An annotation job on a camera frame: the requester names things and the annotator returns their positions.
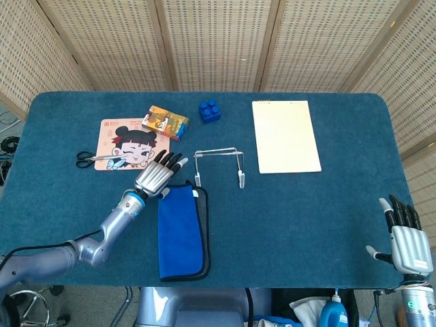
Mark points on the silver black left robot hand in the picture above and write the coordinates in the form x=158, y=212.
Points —
x=153, y=178

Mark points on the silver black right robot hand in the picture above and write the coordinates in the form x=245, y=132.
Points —
x=410, y=250

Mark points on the grey and blue cloth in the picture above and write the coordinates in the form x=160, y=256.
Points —
x=178, y=238

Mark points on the silver-blue right robot arm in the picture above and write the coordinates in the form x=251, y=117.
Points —
x=417, y=306

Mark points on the silver-blue left robot arm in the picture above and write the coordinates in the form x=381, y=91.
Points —
x=116, y=221

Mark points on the cartoon girl mouse pad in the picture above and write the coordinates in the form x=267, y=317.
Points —
x=133, y=146

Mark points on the colourful printed card box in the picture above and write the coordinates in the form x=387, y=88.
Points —
x=167, y=122

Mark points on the blue toy building brick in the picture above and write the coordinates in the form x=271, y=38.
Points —
x=210, y=114

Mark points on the blue bottle with white cap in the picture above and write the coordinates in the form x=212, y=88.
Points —
x=332, y=315

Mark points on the white crumpled cloth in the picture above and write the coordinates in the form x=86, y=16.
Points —
x=306, y=308

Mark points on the silver-blue robot torso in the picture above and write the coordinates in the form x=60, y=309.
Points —
x=190, y=306

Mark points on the cream paper notepad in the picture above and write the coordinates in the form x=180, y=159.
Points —
x=286, y=136

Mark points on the woven bamboo folding screen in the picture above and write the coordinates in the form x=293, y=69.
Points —
x=218, y=41

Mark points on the chrome stool base with castors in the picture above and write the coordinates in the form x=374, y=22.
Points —
x=63, y=319

